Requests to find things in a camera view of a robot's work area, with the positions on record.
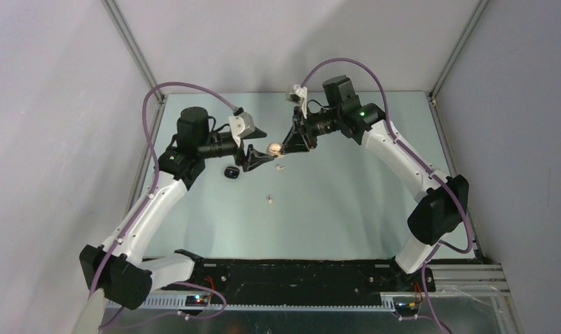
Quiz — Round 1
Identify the white slotted cable duct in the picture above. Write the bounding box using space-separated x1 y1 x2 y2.
139 294 395 312

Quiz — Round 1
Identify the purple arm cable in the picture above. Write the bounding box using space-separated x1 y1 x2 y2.
87 81 244 332
299 58 475 334

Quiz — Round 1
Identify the black glossy earbud charging case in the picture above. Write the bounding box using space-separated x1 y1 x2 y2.
223 166 241 180

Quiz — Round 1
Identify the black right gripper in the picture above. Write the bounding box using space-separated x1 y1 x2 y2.
281 105 342 154

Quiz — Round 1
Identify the right aluminium frame post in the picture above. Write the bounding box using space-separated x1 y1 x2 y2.
428 0 492 106

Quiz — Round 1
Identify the aluminium frame post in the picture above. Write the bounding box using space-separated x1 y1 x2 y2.
101 0 158 88
428 0 492 106

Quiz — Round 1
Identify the right green circuit board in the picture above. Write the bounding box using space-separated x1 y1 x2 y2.
395 302 422 310

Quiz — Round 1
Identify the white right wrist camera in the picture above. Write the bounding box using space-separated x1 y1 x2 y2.
285 84 308 119

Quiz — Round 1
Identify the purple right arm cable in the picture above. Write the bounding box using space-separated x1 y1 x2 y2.
299 58 475 334

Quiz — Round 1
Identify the green circuit board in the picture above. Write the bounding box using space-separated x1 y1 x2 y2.
184 294 211 308
395 302 422 310

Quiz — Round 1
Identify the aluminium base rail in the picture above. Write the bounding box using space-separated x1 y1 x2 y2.
429 264 510 297

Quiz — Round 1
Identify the left green circuit board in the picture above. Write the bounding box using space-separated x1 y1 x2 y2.
184 294 211 308

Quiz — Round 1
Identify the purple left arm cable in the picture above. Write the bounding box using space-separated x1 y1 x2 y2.
87 81 244 332

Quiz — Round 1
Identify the beige square earbud case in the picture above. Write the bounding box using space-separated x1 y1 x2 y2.
267 143 283 158

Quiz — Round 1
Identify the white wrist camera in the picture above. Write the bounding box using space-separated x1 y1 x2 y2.
285 84 308 119
228 111 256 147

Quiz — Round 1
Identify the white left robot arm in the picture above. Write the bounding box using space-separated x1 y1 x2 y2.
79 106 273 310

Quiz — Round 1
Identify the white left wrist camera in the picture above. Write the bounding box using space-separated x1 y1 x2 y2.
228 111 256 147

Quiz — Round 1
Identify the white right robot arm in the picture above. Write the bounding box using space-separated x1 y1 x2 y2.
280 75 469 291

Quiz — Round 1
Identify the left aluminium frame post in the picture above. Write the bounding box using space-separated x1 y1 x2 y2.
101 0 158 88

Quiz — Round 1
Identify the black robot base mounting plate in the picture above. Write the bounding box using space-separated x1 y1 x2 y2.
188 259 436 305

